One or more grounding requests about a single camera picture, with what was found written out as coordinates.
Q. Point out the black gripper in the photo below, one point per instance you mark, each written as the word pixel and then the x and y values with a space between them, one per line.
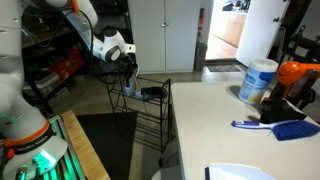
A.
pixel 128 60

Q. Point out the grey black running shoe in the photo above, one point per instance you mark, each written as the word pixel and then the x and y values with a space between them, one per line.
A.
pixel 129 87
pixel 151 93

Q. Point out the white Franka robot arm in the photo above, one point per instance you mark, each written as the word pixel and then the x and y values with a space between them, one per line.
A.
pixel 20 110

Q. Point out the white cabinet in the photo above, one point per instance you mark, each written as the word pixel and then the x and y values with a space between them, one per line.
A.
pixel 150 40

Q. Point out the red power tool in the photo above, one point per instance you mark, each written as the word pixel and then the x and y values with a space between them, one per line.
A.
pixel 66 63

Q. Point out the grey trash can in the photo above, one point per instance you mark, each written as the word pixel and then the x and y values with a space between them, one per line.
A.
pixel 200 56

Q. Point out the black floor mat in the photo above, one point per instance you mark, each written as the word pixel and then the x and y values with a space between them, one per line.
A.
pixel 106 150

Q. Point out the white storage box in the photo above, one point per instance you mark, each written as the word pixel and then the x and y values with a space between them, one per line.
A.
pixel 46 83

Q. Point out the wooden bench top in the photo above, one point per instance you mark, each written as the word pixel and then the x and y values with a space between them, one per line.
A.
pixel 80 146

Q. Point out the dark door mat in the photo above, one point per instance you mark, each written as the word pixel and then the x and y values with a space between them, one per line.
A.
pixel 223 68

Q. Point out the white folding table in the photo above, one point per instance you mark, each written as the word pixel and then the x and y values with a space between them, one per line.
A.
pixel 213 133

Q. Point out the wooden kitchen counter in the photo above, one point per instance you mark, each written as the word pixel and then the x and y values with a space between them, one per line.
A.
pixel 230 26

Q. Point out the white wipes canister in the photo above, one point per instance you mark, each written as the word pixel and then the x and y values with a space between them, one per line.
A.
pixel 256 83

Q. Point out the white door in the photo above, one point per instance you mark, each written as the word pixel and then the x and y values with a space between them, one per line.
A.
pixel 260 33

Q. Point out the white dustpan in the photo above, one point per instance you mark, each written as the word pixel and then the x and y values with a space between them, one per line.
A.
pixel 233 171

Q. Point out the orange black power tool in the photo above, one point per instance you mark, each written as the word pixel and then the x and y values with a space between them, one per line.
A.
pixel 293 71

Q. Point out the blue hand brush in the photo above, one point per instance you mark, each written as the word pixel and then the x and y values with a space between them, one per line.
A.
pixel 293 130

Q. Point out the black stand machine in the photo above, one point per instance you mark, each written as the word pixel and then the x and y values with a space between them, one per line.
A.
pixel 303 45

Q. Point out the aluminium base frame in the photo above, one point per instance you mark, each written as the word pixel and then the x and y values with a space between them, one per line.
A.
pixel 66 163

